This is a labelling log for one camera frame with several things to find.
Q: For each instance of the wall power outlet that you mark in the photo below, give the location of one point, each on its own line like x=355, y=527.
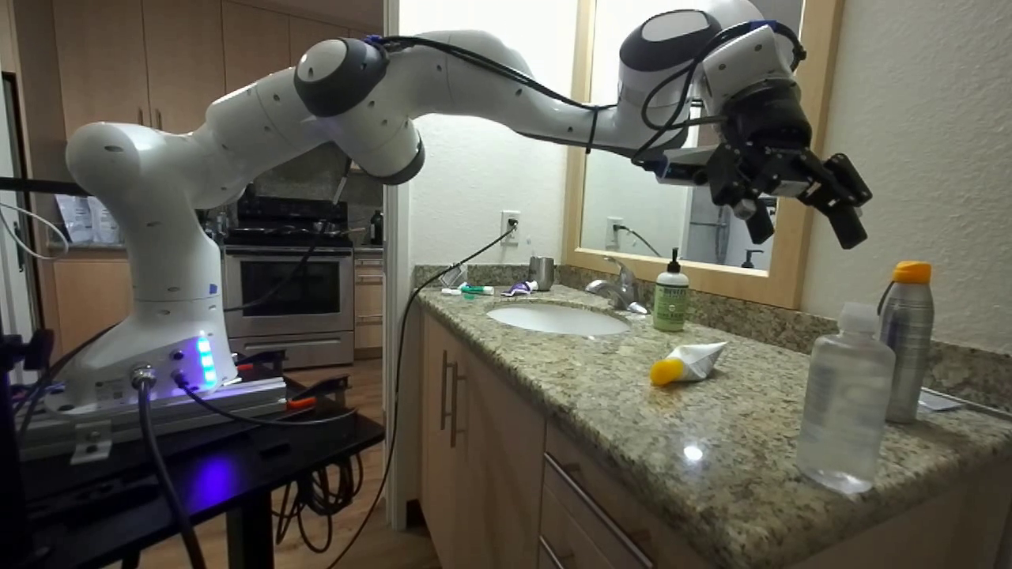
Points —
x=511, y=224

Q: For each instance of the silver spray bottle orange cap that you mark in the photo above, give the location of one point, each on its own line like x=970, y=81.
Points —
x=905, y=311

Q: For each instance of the white oval sink basin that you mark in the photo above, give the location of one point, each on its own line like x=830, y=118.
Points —
x=558, y=320

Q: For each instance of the black robot cart table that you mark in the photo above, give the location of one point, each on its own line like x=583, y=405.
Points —
x=87, y=516

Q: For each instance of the wood framed mirror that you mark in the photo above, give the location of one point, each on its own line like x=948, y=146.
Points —
x=668, y=68

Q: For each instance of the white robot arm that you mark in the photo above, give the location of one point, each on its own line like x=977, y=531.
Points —
x=358, y=95

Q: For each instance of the grey metal toothbrush cup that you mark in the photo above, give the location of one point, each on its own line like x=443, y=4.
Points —
x=543, y=271

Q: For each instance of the wooden vanity cabinet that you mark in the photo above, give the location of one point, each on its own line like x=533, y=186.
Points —
x=562, y=453

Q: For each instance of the clear plastic bottle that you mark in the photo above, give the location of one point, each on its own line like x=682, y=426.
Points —
x=847, y=401

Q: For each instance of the chrome sink faucet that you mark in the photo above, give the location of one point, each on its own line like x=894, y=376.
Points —
x=617, y=292

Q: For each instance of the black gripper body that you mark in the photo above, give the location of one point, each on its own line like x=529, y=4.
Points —
x=765, y=154

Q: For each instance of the white tube yellow cap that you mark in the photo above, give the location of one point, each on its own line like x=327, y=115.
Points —
x=689, y=364

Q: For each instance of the green soap pump bottle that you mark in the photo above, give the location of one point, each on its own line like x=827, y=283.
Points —
x=671, y=294

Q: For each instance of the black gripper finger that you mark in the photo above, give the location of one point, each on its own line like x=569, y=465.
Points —
x=847, y=221
x=849, y=179

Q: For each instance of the stainless steel oven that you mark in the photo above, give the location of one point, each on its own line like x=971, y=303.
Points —
x=288, y=283

